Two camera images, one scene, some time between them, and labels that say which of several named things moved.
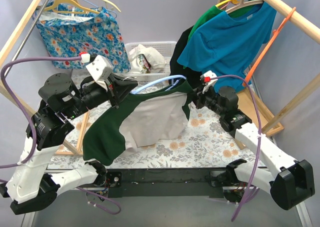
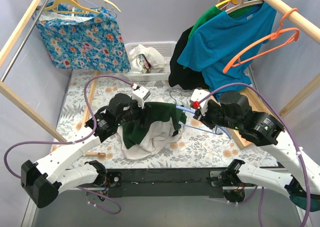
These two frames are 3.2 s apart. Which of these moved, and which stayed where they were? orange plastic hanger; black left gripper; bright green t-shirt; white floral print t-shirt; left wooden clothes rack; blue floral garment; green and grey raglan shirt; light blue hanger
Moved: orange plastic hanger; light blue hanger; green and grey raglan shirt; black left gripper
Stayed: blue floral garment; white floral print t-shirt; left wooden clothes rack; bright green t-shirt
